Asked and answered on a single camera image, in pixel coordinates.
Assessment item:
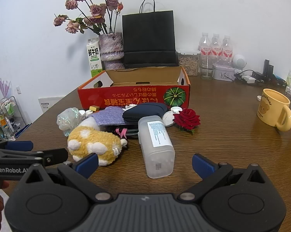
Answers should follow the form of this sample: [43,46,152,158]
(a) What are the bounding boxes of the black braided cable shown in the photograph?
[106,125,140,139]

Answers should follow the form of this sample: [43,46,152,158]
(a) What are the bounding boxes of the red cardboard box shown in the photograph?
[77,66,191,110]

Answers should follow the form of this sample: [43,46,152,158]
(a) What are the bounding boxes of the white green milk carton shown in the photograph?
[86,38,104,78]

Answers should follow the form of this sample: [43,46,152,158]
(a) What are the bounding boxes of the frosted plastic bottle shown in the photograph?
[137,116,175,179]

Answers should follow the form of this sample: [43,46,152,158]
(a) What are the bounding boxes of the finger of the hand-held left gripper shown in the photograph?
[0,140,34,151]
[0,148,69,168]

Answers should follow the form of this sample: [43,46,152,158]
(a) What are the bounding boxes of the purple knitted cloth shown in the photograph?
[92,107,127,126]

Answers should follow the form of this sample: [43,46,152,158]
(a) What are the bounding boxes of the white round device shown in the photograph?
[232,54,247,70]

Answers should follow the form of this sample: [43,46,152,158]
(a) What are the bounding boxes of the clear drinking glass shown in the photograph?
[200,64,215,80]

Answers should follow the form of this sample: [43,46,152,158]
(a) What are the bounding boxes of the clear plastic bag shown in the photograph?
[57,107,83,136]

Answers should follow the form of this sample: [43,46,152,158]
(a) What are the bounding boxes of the clear container of seeds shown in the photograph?
[176,49,201,76]

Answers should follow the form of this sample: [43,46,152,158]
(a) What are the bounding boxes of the black paper bag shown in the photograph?
[122,0,178,69]

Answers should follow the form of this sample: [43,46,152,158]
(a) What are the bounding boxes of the black upright device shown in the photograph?
[263,59,275,77]

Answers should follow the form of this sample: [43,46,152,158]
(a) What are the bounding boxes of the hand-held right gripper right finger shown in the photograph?
[176,153,268,201]

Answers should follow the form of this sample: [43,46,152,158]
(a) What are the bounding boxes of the red artificial rose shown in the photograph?
[173,108,201,134]

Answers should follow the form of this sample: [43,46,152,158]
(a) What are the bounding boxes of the white printed tin box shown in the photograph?
[213,64,236,81]

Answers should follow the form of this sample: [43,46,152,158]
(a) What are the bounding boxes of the dried rose bouquet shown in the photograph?
[54,0,124,35]

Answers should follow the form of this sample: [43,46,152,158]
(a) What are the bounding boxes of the pink ribbon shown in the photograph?
[115,128,128,139]

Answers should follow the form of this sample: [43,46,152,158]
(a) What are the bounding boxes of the yellow bear mug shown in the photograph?
[257,88,291,132]

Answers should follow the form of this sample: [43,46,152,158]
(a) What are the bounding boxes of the navy fabric pouch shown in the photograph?
[122,103,168,122]

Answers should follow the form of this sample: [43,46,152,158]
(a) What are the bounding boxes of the purple wall sticker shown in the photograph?
[0,72,13,99]

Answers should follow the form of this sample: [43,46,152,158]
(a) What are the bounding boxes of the group of toiletry bottles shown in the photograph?
[0,101,18,141]

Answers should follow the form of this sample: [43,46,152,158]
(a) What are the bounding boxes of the purple marbled vase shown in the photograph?
[98,32,125,70]

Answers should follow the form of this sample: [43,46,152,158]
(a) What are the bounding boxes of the metal wire rack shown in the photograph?
[0,96,32,141]

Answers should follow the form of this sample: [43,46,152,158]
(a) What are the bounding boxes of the yellow white plush toy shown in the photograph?
[67,117,128,167]

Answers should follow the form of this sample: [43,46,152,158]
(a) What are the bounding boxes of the clear water bottle red label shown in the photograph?
[198,32,212,68]
[222,35,234,66]
[210,33,223,66]

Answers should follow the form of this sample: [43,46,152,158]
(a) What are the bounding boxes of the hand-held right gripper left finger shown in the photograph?
[18,153,112,201]

